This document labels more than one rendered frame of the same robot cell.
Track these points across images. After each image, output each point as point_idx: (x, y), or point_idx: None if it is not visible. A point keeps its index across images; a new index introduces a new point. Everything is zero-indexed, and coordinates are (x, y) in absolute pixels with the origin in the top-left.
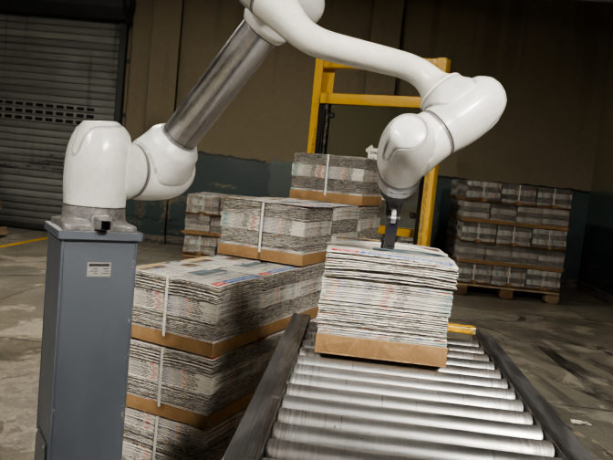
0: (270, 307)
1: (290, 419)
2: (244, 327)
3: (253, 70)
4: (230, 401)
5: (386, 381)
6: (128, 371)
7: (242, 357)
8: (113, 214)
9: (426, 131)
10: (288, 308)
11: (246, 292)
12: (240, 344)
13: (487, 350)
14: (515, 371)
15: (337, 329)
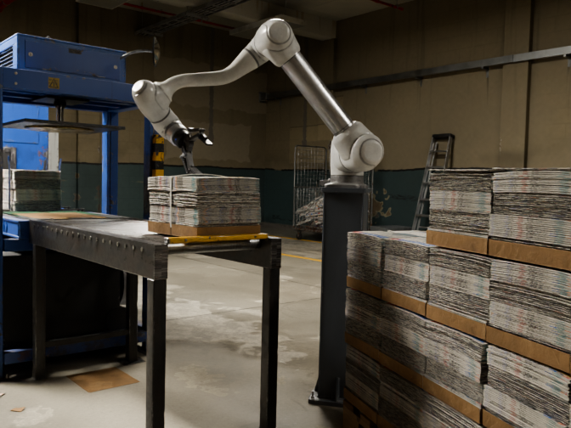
0: (392, 273)
1: None
2: (368, 278)
3: (294, 82)
4: (359, 336)
5: None
6: (321, 266)
7: (368, 305)
8: (330, 177)
9: None
10: (414, 288)
11: (368, 246)
12: (364, 291)
13: (142, 239)
14: (115, 235)
15: None
